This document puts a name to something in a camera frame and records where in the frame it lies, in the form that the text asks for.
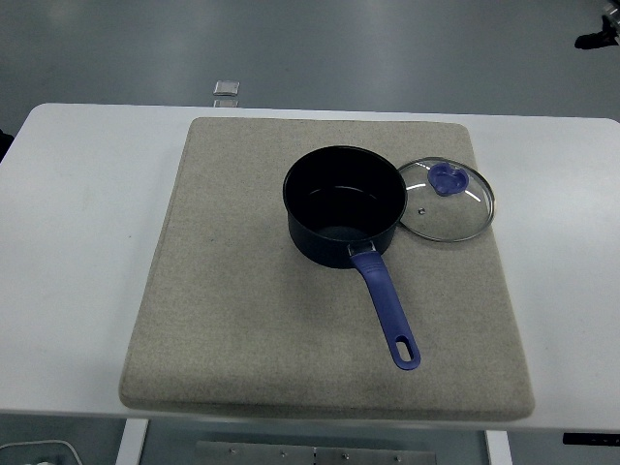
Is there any dark pot with blue handle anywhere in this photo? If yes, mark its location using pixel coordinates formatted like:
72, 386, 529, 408
282, 144, 422, 372

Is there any beige fabric mat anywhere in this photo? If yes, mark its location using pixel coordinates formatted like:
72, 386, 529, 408
118, 115, 537, 420

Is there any white table leg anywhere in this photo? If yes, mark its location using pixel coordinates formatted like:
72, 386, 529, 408
483, 429, 513, 465
115, 417, 151, 465

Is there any glass pot lid blue knob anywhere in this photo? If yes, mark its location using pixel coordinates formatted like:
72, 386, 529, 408
395, 156, 498, 243

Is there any black strip under table edge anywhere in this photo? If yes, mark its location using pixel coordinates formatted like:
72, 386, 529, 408
563, 432, 620, 446

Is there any grey metal plate with screws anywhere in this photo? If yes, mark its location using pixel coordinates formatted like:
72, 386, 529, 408
195, 440, 438, 465

